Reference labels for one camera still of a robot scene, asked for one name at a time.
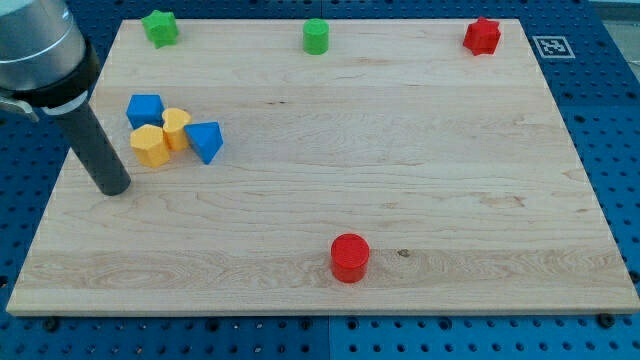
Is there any wooden board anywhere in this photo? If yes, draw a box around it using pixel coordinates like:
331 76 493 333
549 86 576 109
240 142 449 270
7 19 639 317

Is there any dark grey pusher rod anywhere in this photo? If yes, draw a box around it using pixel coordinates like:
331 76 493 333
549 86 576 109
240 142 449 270
43 101 131 196

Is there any red star block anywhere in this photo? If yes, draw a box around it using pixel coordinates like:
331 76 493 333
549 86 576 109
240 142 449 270
463 17 501 56

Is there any green star block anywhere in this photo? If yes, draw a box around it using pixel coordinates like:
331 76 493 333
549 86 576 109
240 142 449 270
141 10 179 49

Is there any red cylinder block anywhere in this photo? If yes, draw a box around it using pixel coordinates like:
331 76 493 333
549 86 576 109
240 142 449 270
330 233 370 283

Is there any yellow heart block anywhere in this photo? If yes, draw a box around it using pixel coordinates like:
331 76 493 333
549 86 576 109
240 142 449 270
162 108 192 151

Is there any green cylinder block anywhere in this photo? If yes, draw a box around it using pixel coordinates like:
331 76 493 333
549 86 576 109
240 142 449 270
302 18 330 55

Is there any blue triangle block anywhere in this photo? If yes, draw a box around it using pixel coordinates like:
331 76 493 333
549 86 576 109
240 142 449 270
184 122 224 164

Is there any blue cube block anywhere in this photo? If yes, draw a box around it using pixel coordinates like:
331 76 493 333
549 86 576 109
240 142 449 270
126 94 164 129

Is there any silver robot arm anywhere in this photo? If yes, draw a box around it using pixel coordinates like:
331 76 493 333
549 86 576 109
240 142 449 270
1 0 100 122

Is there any white fiducial marker tag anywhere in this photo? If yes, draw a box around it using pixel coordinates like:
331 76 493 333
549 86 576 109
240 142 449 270
532 35 575 59

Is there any yellow pentagon block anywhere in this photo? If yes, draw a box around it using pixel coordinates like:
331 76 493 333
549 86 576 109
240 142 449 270
130 124 170 168

